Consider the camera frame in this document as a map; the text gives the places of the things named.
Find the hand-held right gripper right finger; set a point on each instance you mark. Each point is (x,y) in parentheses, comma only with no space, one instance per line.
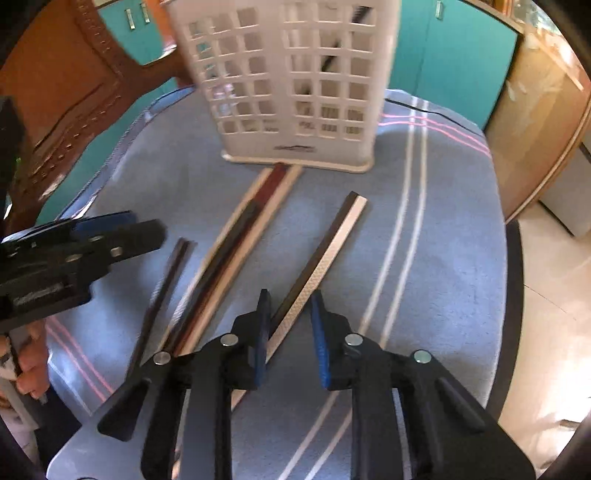
(319,341)

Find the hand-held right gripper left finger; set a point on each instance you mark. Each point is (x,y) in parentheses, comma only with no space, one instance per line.
(263,332)

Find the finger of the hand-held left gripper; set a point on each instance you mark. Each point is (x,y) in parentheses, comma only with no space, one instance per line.
(138,235)
(108,220)

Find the dark brown chopstick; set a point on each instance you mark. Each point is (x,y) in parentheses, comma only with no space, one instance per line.
(152,300)
(162,300)

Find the black chopstick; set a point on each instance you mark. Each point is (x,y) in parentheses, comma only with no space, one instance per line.
(323,251)
(339,39)
(231,258)

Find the beige chopstick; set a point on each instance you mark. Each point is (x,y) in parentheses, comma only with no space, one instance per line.
(217,256)
(263,233)

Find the silver patterned chopstick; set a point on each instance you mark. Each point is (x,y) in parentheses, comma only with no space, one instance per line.
(337,258)

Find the white plastic utensil basket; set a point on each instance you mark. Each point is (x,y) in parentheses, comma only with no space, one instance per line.
(277,154)

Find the person's left hand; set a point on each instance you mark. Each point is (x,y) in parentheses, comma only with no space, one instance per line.
(30,369)

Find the blue striped towel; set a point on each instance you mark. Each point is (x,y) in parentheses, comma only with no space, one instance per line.
(438,277)

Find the brown wooden chair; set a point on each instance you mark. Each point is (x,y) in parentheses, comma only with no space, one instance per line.
(69,69)

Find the wooden glass cabinet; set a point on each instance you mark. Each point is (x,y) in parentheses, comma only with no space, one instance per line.
(521,138)

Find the grey appliance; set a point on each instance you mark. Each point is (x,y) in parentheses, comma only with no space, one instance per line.
(572,203)

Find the teal kitchen cabinets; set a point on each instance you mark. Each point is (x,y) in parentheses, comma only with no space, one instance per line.
(452,60)

